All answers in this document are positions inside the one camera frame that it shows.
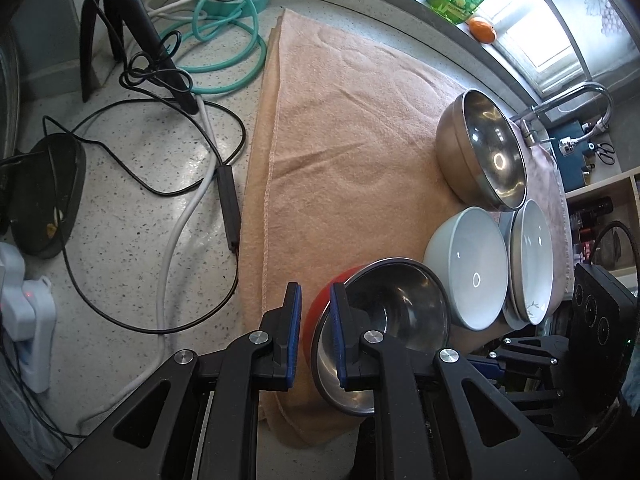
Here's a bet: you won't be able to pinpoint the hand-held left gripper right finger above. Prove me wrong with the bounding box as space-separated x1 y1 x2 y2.
330 282 581 480

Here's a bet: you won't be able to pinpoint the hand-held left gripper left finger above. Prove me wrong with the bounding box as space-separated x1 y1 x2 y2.
52 282 304 480

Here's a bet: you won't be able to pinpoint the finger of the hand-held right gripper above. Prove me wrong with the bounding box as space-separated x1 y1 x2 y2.
467 335 571 383
502 382 568 413

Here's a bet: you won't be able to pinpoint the small red steel bowl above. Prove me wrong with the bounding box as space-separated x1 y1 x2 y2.
301 257 451 416

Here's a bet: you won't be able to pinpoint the plain white plate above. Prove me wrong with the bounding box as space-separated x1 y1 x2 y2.
509 199 554 323

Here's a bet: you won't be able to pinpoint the white ceramic bowl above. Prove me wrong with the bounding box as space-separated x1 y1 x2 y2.
423 206 510 331

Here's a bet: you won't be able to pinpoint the large steel bowl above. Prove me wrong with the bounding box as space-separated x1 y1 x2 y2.
435 89 528 211

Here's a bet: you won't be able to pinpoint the dark blue box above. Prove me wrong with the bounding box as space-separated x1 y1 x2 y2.
547 120 601 191

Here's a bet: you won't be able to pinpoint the black scissors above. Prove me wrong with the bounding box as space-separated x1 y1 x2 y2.
590 141 617 165

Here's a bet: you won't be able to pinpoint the pink towel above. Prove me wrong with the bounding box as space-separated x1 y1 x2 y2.
240 7 573 448

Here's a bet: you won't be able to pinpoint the chrome faucet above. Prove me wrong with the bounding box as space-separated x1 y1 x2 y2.
510 81 613 148

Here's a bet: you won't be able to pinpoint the white charger plug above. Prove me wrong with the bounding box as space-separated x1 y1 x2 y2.
0 242 58 393

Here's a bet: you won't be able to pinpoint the dark green oval object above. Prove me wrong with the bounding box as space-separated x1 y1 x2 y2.
10 132 87 260

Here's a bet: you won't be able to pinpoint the frosted grape print window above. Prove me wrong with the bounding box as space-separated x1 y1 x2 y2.
375 0 640 111

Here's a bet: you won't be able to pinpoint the orange fruit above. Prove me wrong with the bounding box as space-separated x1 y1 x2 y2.
467 16 497 42

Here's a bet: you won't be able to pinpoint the black tripod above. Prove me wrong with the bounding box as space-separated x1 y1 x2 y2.
75 0 201 113

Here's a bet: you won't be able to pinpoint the large steel pot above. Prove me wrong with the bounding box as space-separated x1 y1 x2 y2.
0 25 21 161

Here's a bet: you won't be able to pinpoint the black cable with adapter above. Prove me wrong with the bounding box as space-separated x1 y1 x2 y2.
42 30 248 333

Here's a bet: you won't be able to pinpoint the teal hose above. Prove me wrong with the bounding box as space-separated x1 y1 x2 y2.
192 0 306 96

